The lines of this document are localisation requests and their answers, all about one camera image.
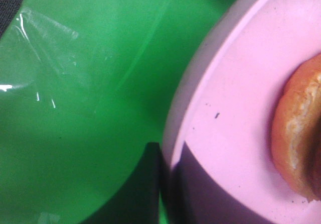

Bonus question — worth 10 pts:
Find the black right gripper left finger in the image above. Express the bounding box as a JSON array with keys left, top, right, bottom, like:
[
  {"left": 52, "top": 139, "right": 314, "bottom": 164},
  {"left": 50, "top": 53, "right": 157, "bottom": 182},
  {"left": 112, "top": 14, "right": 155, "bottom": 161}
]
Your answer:
[{"left": 83, "top": 142, "right": 161, "bottom": 224}]

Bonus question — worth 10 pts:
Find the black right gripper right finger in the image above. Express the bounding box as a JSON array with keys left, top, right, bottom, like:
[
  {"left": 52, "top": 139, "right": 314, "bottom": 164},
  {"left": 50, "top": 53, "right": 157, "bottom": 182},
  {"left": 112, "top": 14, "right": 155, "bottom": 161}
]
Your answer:
[{"left": 160, "top": 156, "right": 213, "bottom": 223}]

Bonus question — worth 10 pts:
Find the pink round plate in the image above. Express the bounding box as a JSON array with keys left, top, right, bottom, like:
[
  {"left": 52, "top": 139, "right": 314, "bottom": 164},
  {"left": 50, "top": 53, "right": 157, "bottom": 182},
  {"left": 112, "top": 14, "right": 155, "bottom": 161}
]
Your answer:
[{"left": 162, "top": 0, "right": 320, "bottom": 223}]

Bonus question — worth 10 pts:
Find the burger with cheese and tomato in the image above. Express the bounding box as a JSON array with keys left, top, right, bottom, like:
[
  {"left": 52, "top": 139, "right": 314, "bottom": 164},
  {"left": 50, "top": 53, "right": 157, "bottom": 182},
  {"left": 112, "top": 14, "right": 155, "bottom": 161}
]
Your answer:
[{"left": 271, "top": 55, "right": 320, "bottom": 201}]

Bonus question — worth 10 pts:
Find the green table cloth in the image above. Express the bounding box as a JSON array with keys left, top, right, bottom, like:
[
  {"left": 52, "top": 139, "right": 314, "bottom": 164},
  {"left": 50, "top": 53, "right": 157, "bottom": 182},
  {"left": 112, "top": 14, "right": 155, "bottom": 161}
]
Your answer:
[{"left": 1, "top": 0, "right": 235, "bottom": 223}]

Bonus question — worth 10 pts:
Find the clear tape front patch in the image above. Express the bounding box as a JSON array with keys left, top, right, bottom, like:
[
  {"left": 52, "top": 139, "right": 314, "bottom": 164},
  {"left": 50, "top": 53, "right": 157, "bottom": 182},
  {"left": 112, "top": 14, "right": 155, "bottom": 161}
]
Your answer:
[{"left": 0, "top": 8, "right": 106, "bottom": 114}]

